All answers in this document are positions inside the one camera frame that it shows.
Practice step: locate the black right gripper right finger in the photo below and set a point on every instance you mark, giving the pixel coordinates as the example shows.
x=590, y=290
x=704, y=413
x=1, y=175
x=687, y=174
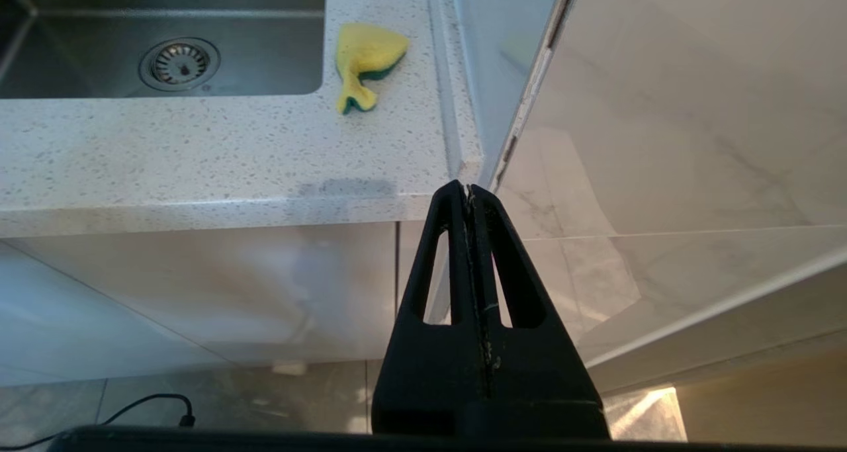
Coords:
x=536, y=372

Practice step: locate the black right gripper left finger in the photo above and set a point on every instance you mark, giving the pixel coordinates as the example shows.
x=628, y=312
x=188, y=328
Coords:
x=430, y=372

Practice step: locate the yellow green sponge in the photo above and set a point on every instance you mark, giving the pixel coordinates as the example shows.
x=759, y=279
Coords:
x=364, y=51

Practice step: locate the stainless steel sink basin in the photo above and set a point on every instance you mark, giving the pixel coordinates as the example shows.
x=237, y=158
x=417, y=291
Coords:
x=265, y=42

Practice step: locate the round metal drain strainer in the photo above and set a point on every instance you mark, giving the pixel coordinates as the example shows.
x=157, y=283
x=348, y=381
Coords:
x=178, y=63

